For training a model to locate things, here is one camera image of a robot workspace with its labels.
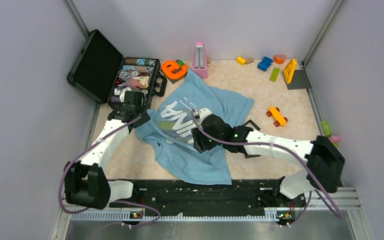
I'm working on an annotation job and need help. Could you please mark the light blue t-shirt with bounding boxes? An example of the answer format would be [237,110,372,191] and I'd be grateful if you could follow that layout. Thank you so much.
[134,68,256,186]

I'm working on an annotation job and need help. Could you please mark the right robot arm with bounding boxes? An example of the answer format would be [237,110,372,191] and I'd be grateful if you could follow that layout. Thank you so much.
[192,112,345,206]

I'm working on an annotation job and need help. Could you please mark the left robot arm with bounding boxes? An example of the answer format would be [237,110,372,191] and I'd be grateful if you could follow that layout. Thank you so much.
[59,85,150,210]

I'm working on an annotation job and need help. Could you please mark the black poker chip case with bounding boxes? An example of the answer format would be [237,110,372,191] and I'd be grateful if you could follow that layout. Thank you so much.
[66,29,167,109]

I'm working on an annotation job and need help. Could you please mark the orange letter e toy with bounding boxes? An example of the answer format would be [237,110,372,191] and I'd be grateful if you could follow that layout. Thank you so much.
[161,60,189,81]

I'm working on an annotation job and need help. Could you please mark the pink metronome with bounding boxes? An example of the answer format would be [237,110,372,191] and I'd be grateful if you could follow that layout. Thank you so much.
[191,41,209,79]

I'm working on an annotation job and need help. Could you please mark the orange toy car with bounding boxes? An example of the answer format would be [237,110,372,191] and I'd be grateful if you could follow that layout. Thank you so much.
[266,106,288,127]

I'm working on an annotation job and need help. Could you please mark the yellow small toy brick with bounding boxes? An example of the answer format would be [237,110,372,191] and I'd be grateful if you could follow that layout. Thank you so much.
[235,56,247,66]

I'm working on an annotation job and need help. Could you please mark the brown small block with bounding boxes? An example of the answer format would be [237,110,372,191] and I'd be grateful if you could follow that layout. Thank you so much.
[245,58,254,65]

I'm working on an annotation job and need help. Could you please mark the blue toy brick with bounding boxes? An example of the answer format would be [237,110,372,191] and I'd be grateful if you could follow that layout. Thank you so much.
[257,56,273,72]

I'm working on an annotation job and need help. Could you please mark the green toy brick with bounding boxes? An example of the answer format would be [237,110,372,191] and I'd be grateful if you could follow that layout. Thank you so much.
[269,67,280,82]

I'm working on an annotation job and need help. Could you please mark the yellow triangular toy block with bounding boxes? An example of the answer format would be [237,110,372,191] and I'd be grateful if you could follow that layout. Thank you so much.
[282,58,297,85]

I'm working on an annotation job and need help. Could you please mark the orange small cup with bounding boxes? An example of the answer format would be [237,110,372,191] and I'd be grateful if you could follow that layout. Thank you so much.
[273,54,287,65]

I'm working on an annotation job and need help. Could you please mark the grey building baseplate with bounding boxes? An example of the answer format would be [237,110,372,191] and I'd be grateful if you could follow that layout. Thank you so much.
[286,69,312,90]

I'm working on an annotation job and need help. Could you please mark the green pink toy pieces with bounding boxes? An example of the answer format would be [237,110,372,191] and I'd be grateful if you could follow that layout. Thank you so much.
[321,120,341,147]

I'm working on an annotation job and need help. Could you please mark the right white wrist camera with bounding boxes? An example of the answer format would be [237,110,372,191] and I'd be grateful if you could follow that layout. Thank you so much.
[193,107,213,124]

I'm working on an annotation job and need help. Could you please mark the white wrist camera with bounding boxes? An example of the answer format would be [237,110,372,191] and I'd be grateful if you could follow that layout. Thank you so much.
[114,87,133,103]
[193,107,213,124]

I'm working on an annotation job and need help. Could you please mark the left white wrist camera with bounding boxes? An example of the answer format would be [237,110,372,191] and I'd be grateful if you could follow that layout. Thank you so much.
[114,87,133,103]

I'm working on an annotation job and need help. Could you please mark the upper black square frame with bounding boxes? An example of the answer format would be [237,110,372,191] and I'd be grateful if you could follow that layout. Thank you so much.
[243,119,261,131]

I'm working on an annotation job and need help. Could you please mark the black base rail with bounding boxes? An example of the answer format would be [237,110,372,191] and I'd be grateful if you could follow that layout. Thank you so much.
[128,179,306,217]

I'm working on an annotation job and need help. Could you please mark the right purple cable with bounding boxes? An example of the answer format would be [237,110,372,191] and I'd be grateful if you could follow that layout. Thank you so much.
[191,109,345,227]

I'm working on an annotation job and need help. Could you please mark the purple cable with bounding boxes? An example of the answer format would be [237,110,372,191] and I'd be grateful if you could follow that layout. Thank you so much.
[191,109,345,227]
[57,84,162,228]

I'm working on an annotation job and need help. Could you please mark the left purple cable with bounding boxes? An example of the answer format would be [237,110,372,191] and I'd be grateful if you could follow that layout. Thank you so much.
[57,84,162,228]

